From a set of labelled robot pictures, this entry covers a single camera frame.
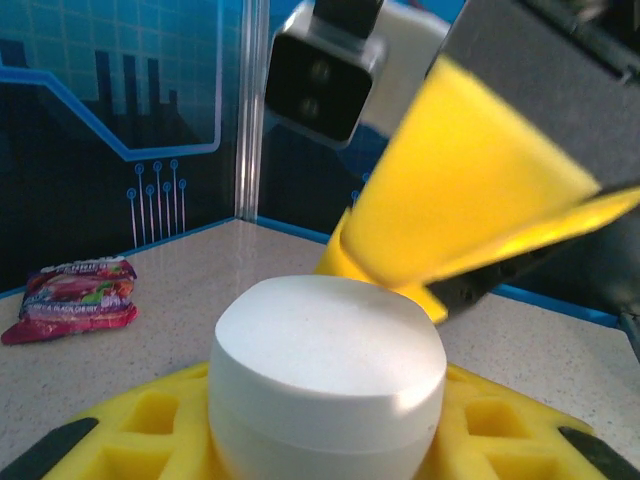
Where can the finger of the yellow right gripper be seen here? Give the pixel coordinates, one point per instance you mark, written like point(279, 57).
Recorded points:
point(400, 302)
point(465, 175)

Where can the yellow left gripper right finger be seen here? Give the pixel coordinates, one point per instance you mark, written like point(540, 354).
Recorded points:
point(515, 435)

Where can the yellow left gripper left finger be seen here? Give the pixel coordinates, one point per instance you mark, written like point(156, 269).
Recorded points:
point(125, 430)

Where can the red berry candy bag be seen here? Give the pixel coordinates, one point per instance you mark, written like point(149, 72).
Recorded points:
point(75, 300)

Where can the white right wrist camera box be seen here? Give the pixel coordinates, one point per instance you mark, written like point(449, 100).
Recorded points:
point(320, 90)

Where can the aluminium frame post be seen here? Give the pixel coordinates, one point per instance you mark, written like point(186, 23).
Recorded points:
point(250, 125)

